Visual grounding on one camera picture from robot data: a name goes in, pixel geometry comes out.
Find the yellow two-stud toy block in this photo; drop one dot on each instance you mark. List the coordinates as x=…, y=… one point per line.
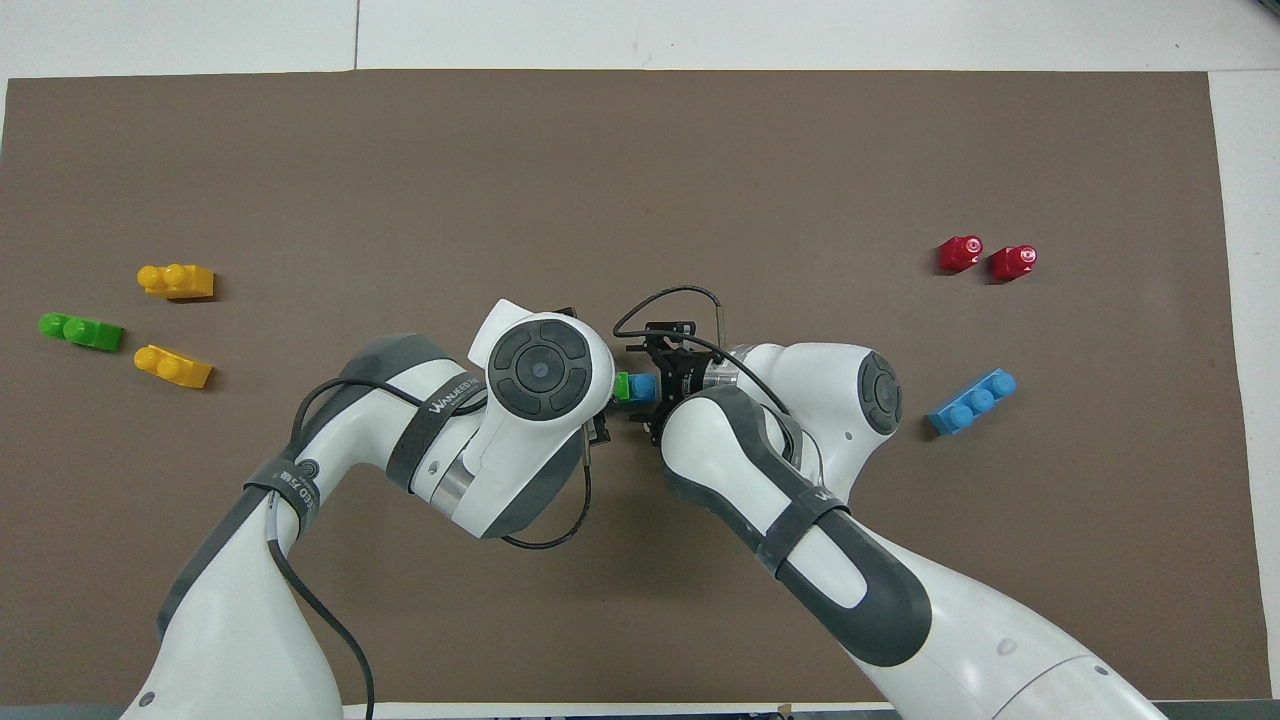
x=172, y=366
x=176, y=281

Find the green two-stud toy block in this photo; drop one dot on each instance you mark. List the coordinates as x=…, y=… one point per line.
x=622, y=387
x=80, y=330

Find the brown table mat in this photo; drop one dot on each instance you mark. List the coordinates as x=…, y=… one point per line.
x=640, y=180

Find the red single-stud toy block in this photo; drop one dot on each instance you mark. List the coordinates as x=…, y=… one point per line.
x=1013, y=263
x=960, y=254

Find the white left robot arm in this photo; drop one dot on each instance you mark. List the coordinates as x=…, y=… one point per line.
x=350, y=440

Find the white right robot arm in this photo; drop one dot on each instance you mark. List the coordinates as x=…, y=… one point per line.
x=880, y=590

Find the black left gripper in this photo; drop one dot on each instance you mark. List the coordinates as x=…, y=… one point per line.
x=598, y=428

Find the blue three-stud toy block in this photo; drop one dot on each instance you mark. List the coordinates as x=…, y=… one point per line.
x=970, y=405
x=644, y=386

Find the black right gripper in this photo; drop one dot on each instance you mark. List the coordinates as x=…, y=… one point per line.
x=680, y=365

